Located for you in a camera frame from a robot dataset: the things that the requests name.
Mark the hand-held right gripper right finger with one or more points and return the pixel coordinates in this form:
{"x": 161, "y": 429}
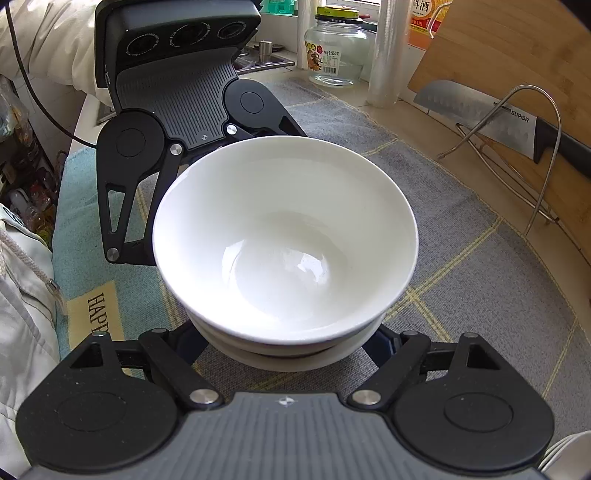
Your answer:
{"x": 388, "y": 346}

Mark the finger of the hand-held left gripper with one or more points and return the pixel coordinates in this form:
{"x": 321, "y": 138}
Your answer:
{"x": 138, "y": 230}
{"x": 281, "y": 124}

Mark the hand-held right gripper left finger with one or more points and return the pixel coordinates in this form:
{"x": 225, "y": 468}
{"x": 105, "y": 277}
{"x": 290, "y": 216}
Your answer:
{"x": 182, "y": 346}

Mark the plain white bowl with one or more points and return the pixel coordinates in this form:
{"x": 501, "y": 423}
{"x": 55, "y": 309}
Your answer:
{"x": 286, "y": 207}

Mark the white bowl with red print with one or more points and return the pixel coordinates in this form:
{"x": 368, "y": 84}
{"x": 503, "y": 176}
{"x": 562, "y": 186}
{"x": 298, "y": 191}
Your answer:
{"x": 277, "y": 357}

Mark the person's left forearm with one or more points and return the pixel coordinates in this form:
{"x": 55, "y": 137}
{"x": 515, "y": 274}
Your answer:
{"x": 55, "y": 41}

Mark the small metal cup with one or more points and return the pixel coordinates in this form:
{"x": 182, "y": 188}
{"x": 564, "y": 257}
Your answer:
{"x": 265, "y": 50}

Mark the empty glass jar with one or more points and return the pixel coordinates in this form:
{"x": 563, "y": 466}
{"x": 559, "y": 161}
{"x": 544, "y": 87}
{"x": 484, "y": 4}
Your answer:
{"x": 334, "y": 60}

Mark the grey woven mat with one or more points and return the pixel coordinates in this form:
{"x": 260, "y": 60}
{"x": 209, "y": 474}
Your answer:
{"x": 461, "y": 277}

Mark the green dish soap bottle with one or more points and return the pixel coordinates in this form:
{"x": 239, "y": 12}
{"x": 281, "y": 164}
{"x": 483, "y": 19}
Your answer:
{"x": 277, "y": 5}

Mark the group of small bottles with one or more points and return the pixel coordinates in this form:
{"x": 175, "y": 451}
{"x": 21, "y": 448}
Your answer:
{"x": 23, "y": 184}

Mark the stack of clear plastic cups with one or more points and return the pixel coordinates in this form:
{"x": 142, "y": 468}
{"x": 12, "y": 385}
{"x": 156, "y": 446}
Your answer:
{"x": 388, "y": 55}

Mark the person's white jacket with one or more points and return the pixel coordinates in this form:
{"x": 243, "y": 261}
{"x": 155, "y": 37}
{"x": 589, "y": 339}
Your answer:
{"x": 23, "y": 369}

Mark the orange cooking wine bottle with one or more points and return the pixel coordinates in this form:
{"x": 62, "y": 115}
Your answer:
{"x": 425, "y": 27}

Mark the bamboo cutting board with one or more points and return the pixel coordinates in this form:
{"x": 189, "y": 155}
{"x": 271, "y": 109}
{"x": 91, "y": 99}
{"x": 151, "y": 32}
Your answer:
{"x": 508, "y": 46}

